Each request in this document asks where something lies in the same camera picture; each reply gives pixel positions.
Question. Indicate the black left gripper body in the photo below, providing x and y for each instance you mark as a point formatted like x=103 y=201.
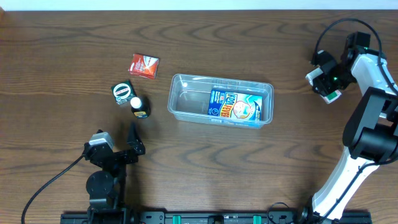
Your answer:
x=124 y=158

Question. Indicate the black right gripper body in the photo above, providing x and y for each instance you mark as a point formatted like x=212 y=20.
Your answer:
x=323 y=82

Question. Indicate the white green Panadol box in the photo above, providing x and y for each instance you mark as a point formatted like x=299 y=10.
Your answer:
x=322 y=86

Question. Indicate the red orange medicine box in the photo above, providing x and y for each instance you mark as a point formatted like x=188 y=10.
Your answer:
x=144 y=66

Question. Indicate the blue Kool Fever box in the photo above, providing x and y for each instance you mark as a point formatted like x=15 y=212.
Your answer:
x=235 y=106

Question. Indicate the clear plastic container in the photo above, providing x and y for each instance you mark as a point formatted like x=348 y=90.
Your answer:
x=189 y=99

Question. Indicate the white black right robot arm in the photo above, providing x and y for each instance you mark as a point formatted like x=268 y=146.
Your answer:
x=370 y=135

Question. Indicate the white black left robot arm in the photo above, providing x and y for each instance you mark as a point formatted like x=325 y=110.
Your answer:
x=106 y=187

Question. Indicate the dark bottle white cap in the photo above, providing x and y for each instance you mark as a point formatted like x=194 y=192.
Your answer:
x=139 y=107

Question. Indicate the dark green round-logo box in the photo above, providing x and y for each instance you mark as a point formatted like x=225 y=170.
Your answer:
x=123 y=92

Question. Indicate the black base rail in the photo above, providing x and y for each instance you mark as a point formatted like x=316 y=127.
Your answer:
x=182 y=218

